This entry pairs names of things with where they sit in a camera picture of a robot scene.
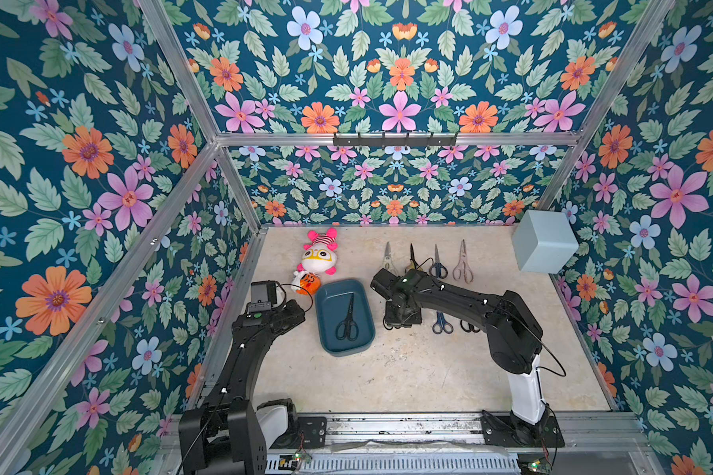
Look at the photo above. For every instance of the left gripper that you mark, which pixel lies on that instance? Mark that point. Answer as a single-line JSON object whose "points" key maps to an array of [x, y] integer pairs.
{"points": [[295, 314]]}

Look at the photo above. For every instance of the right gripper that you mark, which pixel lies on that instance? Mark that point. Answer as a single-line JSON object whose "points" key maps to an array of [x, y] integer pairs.
{"points": [[402, 315]]}

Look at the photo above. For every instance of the blue grey scissors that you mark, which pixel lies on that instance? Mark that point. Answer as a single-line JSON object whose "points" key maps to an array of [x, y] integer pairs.
{"points": [[442, 326]]}

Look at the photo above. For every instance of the yellow black scissors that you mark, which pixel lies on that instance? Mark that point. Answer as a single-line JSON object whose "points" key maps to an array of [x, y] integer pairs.
{"points": [[413, 263]]}

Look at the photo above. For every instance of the small black scissors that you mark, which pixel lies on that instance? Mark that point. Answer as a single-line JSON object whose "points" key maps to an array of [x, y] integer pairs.
{"points": [[438, 270]]}

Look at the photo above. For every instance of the teal plastic storage box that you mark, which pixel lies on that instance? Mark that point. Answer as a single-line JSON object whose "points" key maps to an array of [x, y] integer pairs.
{"points": [[331, 303]]}

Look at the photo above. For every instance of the thin black scissors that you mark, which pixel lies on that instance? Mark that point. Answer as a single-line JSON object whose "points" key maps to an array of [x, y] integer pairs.
{"points": [[347, 329]]}

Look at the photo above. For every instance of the large black scissors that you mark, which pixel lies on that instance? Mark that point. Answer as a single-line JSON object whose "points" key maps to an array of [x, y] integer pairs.
{"points": [[469, 328]]}

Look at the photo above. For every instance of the pink handled scissors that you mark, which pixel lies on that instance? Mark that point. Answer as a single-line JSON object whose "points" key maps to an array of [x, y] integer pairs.
{"points": [[462, 271]]}

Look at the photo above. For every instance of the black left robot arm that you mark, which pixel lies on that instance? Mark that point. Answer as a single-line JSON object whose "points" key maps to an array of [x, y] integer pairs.
{"points": [[224, 434]]}

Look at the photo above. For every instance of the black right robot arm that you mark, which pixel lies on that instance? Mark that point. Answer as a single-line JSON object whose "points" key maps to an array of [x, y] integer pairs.
{"points": [[513, 334]]}

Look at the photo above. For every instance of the grey cube box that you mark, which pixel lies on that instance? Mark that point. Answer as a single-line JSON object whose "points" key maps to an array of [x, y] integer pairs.
{"points": [[543, 242]]}

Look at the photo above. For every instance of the pink white plush doll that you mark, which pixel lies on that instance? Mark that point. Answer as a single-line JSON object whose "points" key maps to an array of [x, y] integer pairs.
{"points": [[319, 258]]}

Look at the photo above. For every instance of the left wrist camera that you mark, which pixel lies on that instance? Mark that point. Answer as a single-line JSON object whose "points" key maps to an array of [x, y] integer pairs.
{"points": [[263, 296]]}

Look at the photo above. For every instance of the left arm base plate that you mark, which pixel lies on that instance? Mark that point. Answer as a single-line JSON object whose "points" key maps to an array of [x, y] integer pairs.
{"points": [[306, 433]]}

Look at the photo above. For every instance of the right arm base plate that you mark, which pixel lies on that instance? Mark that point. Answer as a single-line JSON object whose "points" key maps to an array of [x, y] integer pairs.
{"points": [[510, 431]]}

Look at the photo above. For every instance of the black hook rail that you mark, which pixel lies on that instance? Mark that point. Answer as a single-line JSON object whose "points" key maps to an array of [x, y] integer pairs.
{"points": [[384, 140]]}

